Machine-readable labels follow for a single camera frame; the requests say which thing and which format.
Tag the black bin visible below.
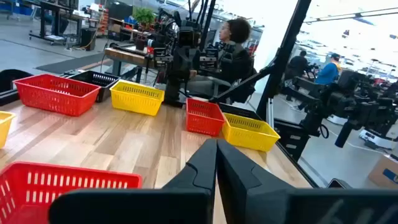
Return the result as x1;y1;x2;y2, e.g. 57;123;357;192
80;27;98;52

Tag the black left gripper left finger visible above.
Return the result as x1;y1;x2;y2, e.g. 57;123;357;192
48;138;218;224

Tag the black background desk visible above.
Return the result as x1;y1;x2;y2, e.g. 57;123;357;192
29;0;79;45

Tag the wooden background table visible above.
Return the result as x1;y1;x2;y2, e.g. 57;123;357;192
103;45;156;84

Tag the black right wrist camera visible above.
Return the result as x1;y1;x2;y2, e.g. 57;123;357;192
178;26;200;48

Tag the black diagonal frame brace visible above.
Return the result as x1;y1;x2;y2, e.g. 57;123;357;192
210;63;279;104

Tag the cardboard box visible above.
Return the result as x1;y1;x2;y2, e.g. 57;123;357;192
367;153;398;190

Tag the black rounded object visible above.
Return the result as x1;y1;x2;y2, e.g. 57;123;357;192
0;68;34;107

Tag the red plastic basket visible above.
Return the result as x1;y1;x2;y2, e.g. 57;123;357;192
13;73;102;117
0;161;143;224
185;98;226;138

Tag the yellow plastic basket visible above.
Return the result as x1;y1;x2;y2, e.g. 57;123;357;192
109;79;165;117
0;110;17;149
221;112;281;153

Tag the dark floor mat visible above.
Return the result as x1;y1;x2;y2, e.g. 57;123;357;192
35;52;107;75

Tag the black frame base cabinet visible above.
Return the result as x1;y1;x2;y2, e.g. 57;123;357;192
273;119;312;163

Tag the black rig frame post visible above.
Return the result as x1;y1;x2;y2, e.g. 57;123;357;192
256;0;313;121
198;0;217;51

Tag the black office chair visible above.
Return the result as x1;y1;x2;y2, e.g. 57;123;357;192
213;67;259;105

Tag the person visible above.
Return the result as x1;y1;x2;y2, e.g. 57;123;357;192
284;50;310;82
185;17;253;103
314;52;343;86

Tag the green leafy plant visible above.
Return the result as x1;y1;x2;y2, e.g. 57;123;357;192
132;6;157;29

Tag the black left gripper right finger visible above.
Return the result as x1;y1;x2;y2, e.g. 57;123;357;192
216;139;398;224

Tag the black plastic basket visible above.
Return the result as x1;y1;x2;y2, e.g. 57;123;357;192
217;102;262;121
67;70;121;104

